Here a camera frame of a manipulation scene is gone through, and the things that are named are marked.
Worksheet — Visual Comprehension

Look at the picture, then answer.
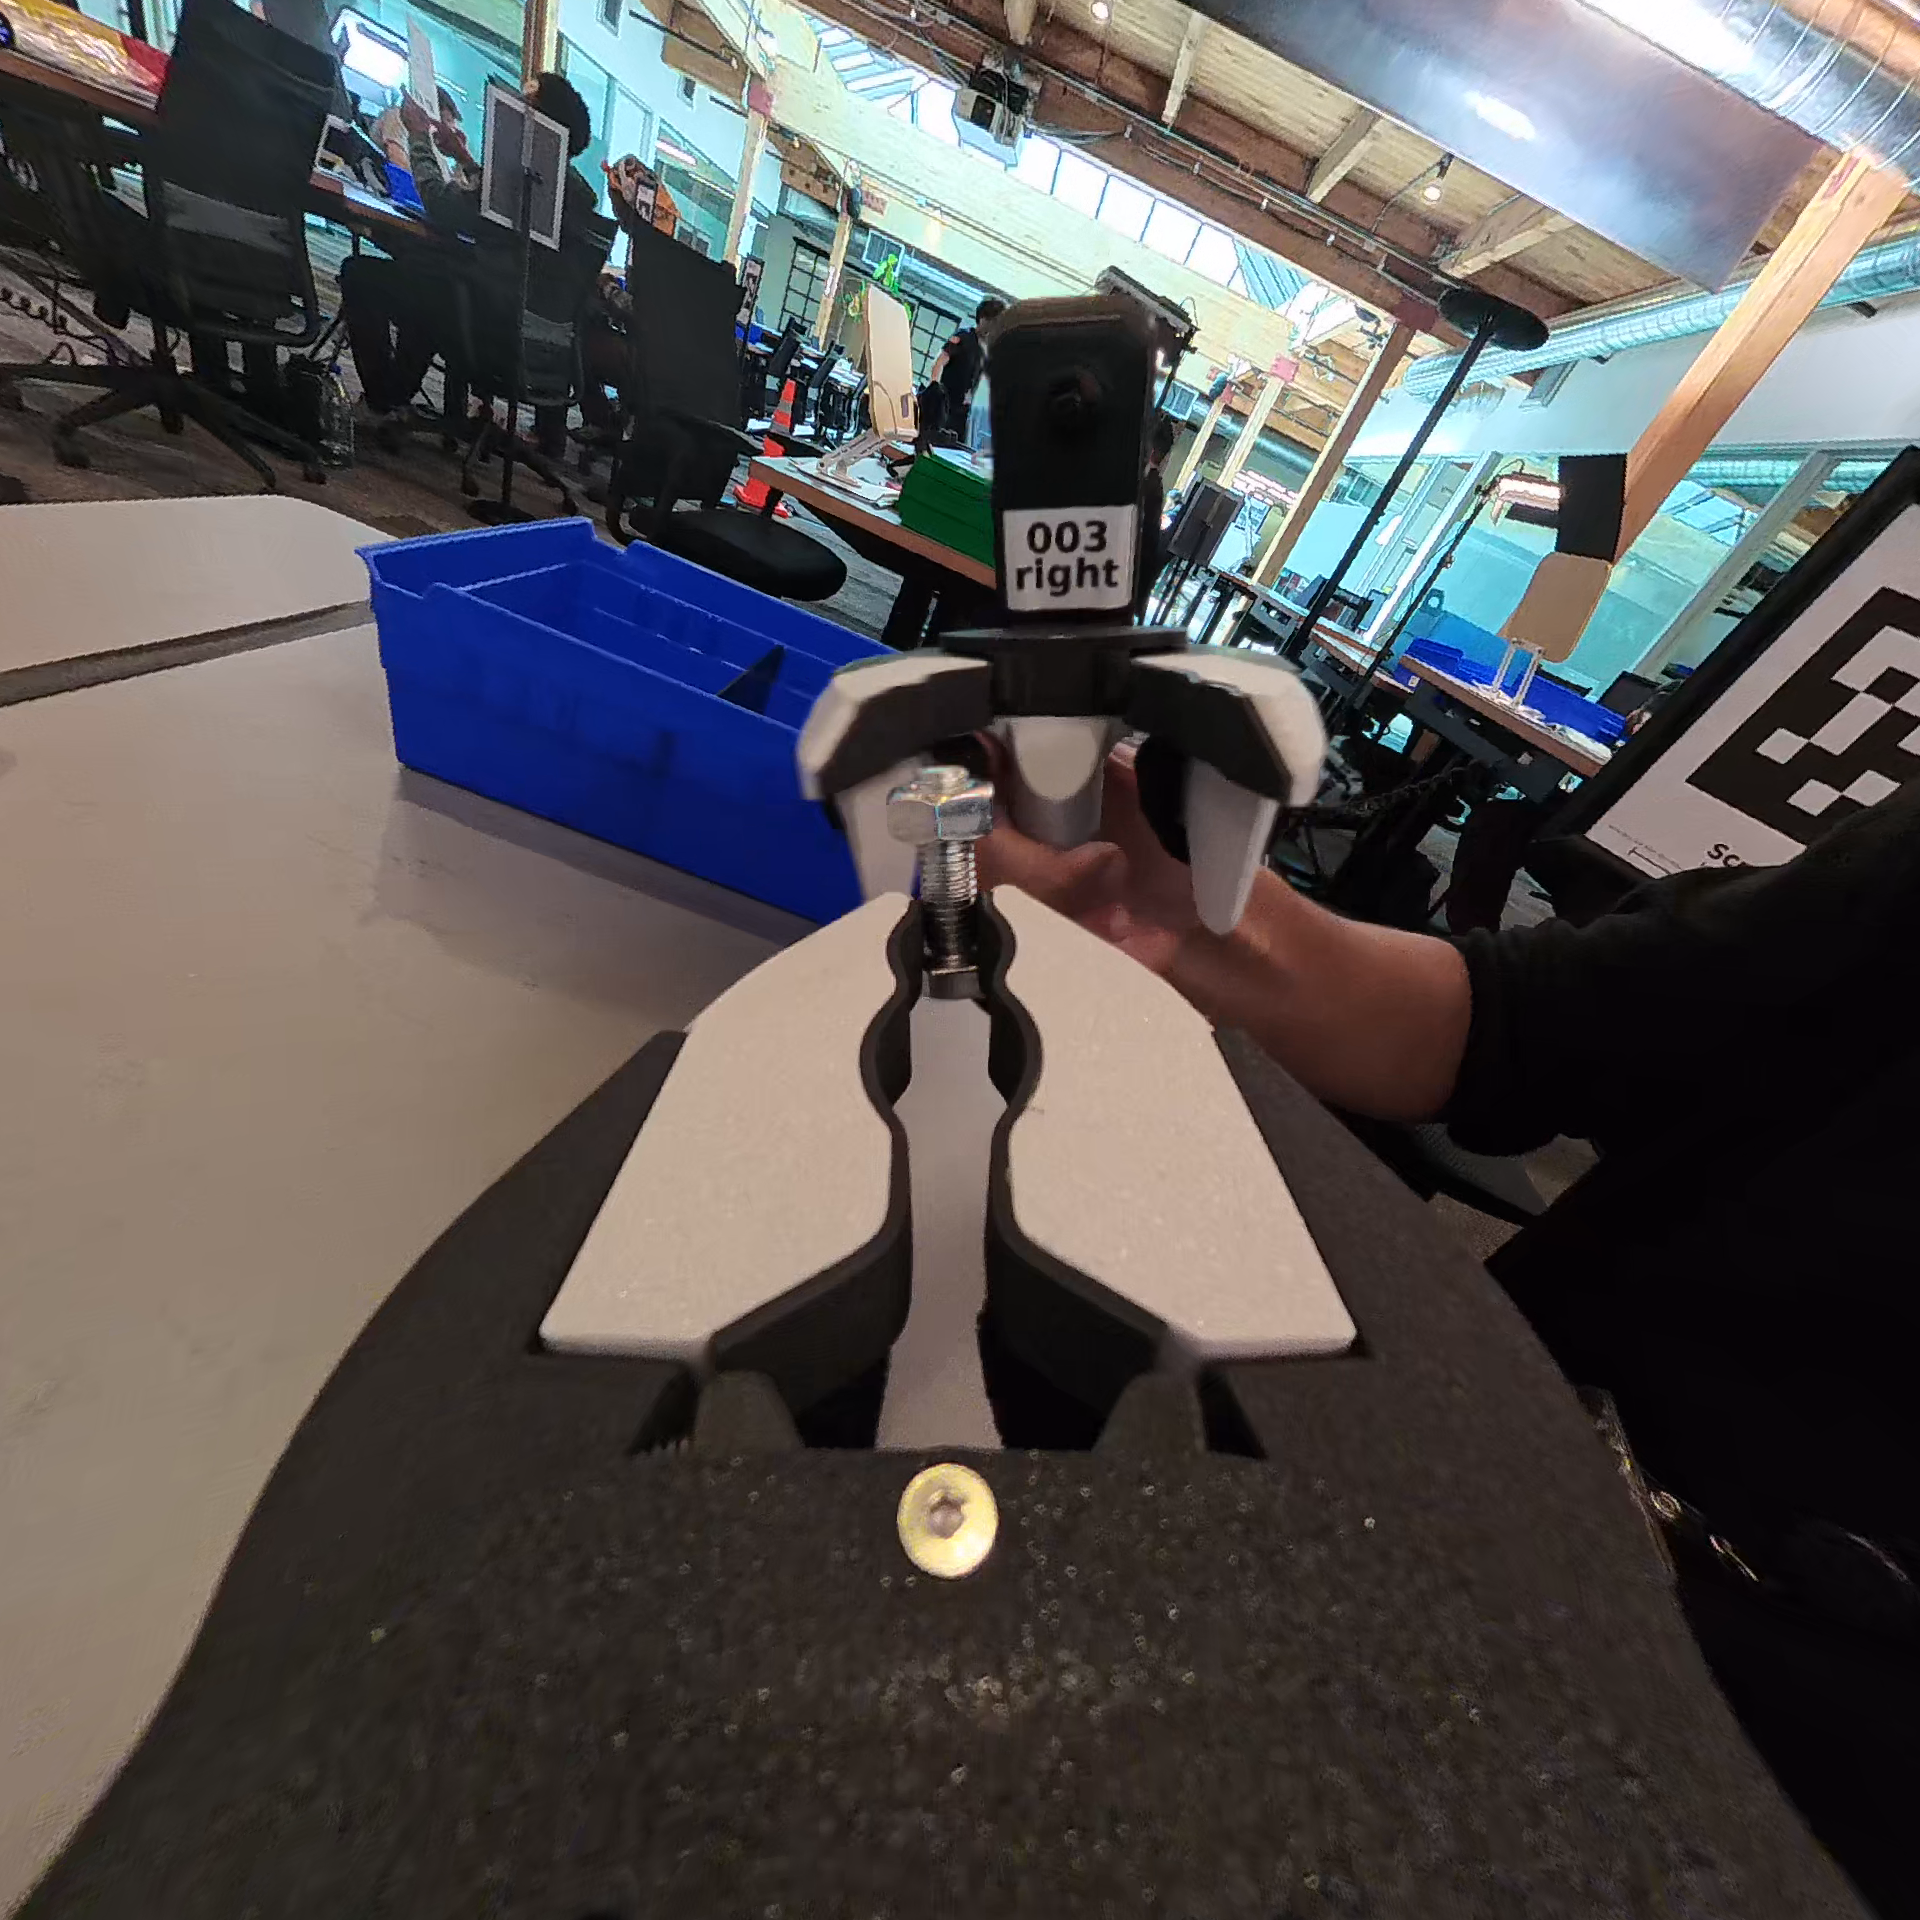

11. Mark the black ceiling duct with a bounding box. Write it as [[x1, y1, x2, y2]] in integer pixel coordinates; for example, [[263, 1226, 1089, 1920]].
[[1187, 0, 1843, 296]]

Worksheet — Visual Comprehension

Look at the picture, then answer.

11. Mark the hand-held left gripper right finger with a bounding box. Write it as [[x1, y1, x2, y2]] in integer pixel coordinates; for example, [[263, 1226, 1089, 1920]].
[[980, 886, 1361, 1451]]

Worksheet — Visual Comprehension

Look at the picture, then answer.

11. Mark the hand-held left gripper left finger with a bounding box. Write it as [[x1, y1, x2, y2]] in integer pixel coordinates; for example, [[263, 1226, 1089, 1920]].
[[537, 888, 917, 1451]]

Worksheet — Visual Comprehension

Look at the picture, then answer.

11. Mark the green plastic bin stack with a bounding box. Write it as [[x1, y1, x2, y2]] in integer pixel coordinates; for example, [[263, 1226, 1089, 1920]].
[[897, 456, 1003, 568]]

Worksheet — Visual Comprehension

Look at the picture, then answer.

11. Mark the framed code sign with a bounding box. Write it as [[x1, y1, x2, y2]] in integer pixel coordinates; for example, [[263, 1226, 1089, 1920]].
[[1547, 448, 1920, 891]]

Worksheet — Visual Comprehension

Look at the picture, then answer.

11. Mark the black office chair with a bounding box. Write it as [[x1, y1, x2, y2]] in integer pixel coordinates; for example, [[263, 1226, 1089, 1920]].
[[604, 227, 853, 607], [47, 0, 363, 494]]

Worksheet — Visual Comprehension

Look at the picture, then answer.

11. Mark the person's right hand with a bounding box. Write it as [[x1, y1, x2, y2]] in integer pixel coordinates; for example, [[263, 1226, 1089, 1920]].
[[974, 771, 1307, 994]]

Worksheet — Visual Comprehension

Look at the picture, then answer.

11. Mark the blue plastic bin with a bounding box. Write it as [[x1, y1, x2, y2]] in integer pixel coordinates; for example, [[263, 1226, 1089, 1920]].
[[357, 518, 904, 923]]

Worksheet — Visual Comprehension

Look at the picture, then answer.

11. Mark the long wooden work table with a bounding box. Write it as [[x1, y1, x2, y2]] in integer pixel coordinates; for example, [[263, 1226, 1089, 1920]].
[[747, 448, 1003, 653]]

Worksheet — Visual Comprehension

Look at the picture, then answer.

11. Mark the grey monitor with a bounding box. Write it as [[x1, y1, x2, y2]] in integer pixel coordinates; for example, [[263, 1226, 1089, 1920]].
[[477, 78, 573, 253]]

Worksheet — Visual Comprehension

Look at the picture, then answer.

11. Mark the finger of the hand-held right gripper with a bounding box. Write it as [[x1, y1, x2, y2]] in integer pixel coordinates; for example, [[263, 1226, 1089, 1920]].
[[794, 656, 994, 907], [1130, 650, 1333, 938]]

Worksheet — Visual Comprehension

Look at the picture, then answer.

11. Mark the ceiling projector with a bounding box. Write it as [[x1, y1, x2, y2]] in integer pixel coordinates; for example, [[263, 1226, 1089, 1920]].
[[951, 60, 1040, 146]]

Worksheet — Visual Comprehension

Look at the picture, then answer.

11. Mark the person's right forearm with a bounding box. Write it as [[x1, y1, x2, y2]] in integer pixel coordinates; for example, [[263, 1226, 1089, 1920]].
[[1200, 868, 1480, 1124]]

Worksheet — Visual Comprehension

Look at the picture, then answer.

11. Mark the person's black sweater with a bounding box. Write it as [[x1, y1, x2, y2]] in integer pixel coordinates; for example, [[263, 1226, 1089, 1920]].
[[1446, 796, 1920, 1920]]

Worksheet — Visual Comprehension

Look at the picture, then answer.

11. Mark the silver spiral air duct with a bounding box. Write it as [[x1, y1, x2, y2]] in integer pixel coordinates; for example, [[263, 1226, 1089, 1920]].
[[1403, 0, 1920, 401]]

